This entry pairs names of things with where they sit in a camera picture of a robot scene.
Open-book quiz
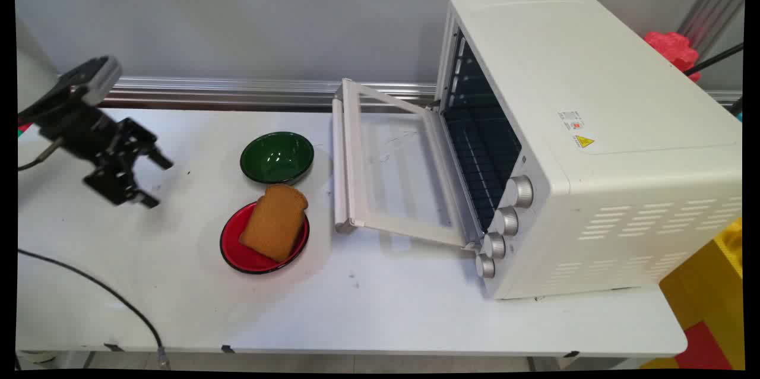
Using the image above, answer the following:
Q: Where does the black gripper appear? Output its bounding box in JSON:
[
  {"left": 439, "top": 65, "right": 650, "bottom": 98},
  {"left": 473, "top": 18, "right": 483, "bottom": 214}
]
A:
[{"left": 21, "top": 91, "right": 174, "bottom": 209}]

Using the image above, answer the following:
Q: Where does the red plate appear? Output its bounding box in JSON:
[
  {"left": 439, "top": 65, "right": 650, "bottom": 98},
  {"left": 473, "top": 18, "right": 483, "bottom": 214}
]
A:
[{"left": 219, "top": 201, "right": 311, "bottom": 275}]

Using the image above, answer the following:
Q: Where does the green bowl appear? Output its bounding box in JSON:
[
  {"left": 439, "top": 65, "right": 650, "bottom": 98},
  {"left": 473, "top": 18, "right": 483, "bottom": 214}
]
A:
[{"left": 239, "top": 131, "right": 315, "bottom": 186}]

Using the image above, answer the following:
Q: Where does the brown toast slice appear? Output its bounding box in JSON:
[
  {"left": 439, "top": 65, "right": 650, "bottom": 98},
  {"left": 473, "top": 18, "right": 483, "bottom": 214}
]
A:
[{"left": 239, "top": 184, "right": 309, "bottom": 264}]

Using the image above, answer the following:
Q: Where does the white printed label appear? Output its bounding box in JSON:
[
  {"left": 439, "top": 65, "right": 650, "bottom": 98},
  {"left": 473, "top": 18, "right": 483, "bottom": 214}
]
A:
[{"left": 558, "top": 110, "right": 585, "bottom": 132}]

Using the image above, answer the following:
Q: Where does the white toaster oven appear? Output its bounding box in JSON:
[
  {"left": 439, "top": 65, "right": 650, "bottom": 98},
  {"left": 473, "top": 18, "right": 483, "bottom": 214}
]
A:
[{"left": 436, "top": 0, "right": 743, "bottom": 301}]

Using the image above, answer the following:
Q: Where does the red bumpy object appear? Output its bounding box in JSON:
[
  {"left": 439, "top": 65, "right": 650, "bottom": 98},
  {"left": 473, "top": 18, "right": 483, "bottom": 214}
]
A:
[{"left": 644, "top": 31, "right": 701, "bottom": 83}]

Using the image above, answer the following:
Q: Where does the yellow box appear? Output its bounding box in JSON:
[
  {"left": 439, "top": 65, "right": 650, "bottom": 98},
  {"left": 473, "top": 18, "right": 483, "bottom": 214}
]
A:
[{"left": 641, "top": 219, "right": 746, "bottom": 371}]

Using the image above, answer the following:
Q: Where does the black rod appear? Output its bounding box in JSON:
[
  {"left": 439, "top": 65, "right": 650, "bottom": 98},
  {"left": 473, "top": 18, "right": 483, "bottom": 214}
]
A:
[{"left": 683, "top": 43, "right": 744, "bottom": 77}]

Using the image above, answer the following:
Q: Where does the red foam mat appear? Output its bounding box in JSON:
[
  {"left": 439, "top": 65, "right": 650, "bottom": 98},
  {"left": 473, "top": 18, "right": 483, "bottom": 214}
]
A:
[{"left": 674, "top": 321, "right": 734, "bottom": 371}]

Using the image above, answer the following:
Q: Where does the aluminium upright profile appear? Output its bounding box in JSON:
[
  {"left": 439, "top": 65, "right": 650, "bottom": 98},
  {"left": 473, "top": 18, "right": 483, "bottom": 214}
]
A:
[{"left": 677, "top": 0, "right": 746, "bottom": 53}]

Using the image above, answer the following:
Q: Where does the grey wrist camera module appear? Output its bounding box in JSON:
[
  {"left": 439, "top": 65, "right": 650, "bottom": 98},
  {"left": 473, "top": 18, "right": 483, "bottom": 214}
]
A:
[{"left": 56, "top": 55, "right": 124, "bottom": 108}]

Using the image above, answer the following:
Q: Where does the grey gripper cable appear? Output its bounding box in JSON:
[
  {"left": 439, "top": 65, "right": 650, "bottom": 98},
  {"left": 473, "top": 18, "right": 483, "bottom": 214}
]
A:
[{"left": 17, "top": 137, "right": 65, "bottom": 172}]

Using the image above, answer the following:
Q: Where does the black cable with plug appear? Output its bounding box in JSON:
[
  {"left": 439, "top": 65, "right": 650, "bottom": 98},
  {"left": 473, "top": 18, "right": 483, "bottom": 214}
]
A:
[{"left": 17, "top": 248, "right": 173, "bottom": 371}]

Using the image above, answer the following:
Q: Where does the wire oven rack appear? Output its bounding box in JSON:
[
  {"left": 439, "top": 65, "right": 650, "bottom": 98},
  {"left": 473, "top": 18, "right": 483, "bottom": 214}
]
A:
[{"left": 444, "top": 103, "right": 523, "bottom": 231}]

